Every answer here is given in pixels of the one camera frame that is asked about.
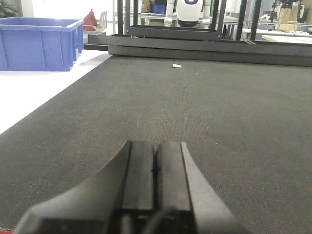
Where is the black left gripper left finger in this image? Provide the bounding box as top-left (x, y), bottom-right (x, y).
top-left (15, 140), bottom-right (154, 234)

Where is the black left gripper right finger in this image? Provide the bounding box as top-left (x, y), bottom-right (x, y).
top-left (156, 141), bottom-right (244, 234)

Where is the dark grey table mat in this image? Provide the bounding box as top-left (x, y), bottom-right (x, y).
top-left (0, 56), bottom-right (312, 234)

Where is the small white paper scrap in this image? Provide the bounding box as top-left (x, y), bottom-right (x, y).
top-left (172, 63), bottom-right (182, 68)

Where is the white plastic chair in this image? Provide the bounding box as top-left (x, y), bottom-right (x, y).
top-left (96, 11), bottom-right (108, 32)

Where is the red bag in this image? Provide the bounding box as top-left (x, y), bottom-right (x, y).
top-left (83, 9), bottom-right (97, 31)

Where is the blue plastic crate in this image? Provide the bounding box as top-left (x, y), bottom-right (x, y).
top-left (0, 17), bottom-right (84, 71)

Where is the white humanoid robot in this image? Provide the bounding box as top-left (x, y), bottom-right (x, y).
top-left (164, 0), bottom-right (211, 29)

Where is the white work desk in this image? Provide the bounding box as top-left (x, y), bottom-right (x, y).
top-left (254, 22), bottom-right (312, 41)

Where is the green potted plant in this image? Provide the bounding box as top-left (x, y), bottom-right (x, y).
top-left (0, 0), bottom-right (18, 19)

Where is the black metal frame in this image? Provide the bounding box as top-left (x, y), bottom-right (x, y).
top-left (84, 0), bottom-right (312, 67)

